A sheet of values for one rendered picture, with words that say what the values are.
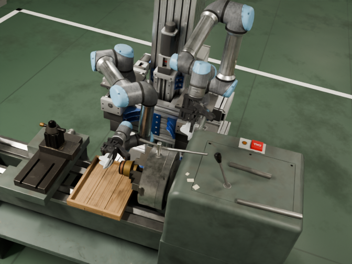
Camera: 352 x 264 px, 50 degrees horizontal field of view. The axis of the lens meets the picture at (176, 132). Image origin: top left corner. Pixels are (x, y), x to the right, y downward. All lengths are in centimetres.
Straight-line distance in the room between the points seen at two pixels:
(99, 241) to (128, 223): 35
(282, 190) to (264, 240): 24
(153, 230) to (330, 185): 220
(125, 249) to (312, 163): 225
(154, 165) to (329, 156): 261
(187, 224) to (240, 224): 25
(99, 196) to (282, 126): 262
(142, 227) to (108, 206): 22
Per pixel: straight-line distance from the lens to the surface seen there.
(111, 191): 212
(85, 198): 210
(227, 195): 169
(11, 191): 217
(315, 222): 345
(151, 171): 179
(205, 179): 172
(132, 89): 192
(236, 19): 196
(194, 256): 200
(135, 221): 203
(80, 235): 238
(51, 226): 244
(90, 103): 415
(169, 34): 222
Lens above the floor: 253
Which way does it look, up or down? 41 degrees down
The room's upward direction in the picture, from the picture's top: 8 degrees clockwise
